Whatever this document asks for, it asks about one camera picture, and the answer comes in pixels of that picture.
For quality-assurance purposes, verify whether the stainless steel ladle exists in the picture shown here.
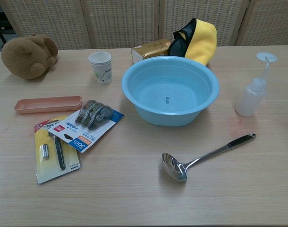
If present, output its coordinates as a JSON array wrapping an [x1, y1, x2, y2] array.
[[161, 133, 257, 183]]

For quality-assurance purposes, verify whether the light blue plastic basin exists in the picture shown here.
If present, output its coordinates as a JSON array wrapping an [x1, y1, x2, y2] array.
[[121, 56, 220, 127]]

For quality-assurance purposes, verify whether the correction tape blister pack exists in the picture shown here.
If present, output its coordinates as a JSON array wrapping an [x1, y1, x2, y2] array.
[[47, 99, 125, 154]]

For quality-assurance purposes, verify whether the white paper cup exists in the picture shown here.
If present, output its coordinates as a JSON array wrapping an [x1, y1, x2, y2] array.
[[88, 51, 113, 85]]

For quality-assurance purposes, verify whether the gold tissue pack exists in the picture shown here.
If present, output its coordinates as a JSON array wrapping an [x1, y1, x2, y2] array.
[[131, 38, 173, 64]]

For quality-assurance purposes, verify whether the yellow and black cloth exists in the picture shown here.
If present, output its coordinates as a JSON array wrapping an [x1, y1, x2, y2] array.
[[168, 17, 218, 67]]

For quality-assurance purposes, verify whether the woven folding screen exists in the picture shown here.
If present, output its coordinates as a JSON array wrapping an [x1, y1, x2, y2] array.
[[0, 0, 288, 50]]

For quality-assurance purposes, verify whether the pink plastic tray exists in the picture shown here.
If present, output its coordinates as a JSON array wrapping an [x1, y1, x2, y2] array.
[[14, 96, 83, 114]]

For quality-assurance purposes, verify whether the yellow razor blister pack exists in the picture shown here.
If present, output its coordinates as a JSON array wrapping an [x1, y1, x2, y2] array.
[[34, 115, 81, 185]]

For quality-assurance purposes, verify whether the translucent squeeze bottle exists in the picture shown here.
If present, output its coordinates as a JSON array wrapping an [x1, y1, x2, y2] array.
[[235, 56, 270, 117]]

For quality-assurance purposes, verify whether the brown plush bear toy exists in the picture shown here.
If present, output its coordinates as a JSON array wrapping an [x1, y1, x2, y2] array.
[[1, 34, 59, 80]]

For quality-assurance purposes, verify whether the white round sticker disc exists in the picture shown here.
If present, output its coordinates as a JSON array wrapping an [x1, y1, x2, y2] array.
[[256, 52, 278, 63]]

